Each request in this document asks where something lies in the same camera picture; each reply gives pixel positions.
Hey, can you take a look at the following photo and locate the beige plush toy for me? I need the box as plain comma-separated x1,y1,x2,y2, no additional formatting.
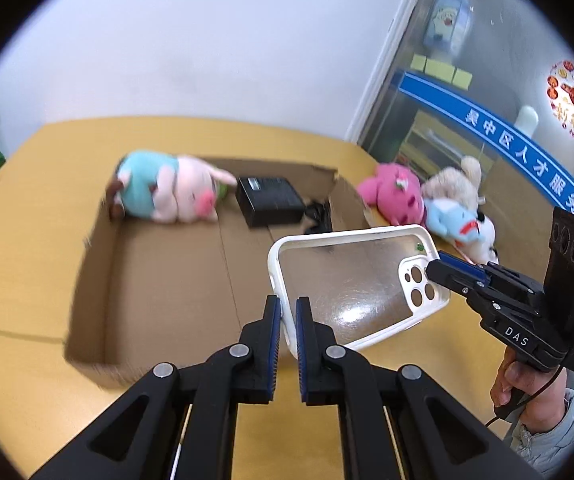
421,156,485,216

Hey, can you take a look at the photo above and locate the person's right hand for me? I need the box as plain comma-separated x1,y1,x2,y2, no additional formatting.
490,346,568,431

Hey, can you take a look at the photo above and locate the black rectangular box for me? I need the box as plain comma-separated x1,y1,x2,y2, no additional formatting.
235,175,308,229

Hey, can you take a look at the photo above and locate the blue and white plush toy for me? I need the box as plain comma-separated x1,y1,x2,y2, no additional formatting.
424,197,500,266

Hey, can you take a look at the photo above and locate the thin black cable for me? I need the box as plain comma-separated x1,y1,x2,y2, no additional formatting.
486,366,565,428

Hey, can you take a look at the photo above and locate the teal and pink pig plush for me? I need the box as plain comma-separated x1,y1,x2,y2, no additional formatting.
106,149,238,225

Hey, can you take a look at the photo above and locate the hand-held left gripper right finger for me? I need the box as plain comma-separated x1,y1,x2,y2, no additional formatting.
294,296,538,480

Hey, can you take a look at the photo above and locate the blue banner strip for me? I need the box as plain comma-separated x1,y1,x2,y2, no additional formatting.
398,70,574,238

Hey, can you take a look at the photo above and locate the brown cardboard box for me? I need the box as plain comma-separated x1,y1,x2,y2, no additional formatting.
64,156,382,391

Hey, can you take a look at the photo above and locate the blue cartoon sticker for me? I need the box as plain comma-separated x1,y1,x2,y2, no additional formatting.
422,0,472,56

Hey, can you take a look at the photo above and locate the person's right forearm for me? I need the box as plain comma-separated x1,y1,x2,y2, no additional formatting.
504,387,574,478

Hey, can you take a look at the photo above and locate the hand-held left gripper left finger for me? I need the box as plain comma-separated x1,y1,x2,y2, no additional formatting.
29,295,282,480

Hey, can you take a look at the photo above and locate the white clear phone case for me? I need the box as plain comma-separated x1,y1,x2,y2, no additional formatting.
267,224,450,357

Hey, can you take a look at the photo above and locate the glass partition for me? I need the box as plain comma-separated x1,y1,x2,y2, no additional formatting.
347,0,574,241

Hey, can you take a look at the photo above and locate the pink plush toy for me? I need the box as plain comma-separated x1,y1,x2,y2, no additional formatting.
356,161,426,226

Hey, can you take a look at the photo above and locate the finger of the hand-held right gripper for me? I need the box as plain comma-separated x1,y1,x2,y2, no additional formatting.
439,251,498,281
426,259,488,298

